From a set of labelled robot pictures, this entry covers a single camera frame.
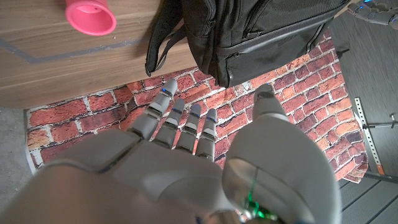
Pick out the white perforated metal strip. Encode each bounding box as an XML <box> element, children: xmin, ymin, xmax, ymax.
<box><xmin>354</xmin><ymin>97</ymin><xmax>386</xmax><ymax>175</ymax></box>

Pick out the black backpack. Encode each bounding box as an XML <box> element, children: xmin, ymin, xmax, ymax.
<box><xmin>144</xmin><ymin>0</ymin><xmax>352</xmax><ymax>88</ymax></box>

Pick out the grey tape line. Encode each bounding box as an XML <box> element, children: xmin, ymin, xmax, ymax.
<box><xmin>0</xmin><ymin>37</ymin><xmax>150</xmax><ymax>65</ymax></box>

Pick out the black stand pole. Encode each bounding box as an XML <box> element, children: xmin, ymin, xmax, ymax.
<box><xmin>362</xmin><ymin>113</ymin><xmax>398</xmax><ymax>130</ymax></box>

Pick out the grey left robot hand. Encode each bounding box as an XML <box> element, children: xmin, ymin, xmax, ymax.
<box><xmin>347</xmin><ymin>0</ymin><xmax>398</xmax><ymax>30</ymax></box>

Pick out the brick print backdrop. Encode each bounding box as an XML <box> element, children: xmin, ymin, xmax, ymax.
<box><xmin>24</xmin><ymin>29</ymin><xmax>369</xmax><ymax>183</ymax></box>

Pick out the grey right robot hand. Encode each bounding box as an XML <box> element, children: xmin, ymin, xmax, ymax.
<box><xmin>0</xmin><ymin>78</ymin><xmax>343</xmax><ymax>224</ymax></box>

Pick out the red plastic cup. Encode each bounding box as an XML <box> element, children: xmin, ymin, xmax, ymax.
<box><xmin>64</xmin><ymin>0</ymin><xmax>118</xmax><ymax>37</ymax></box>

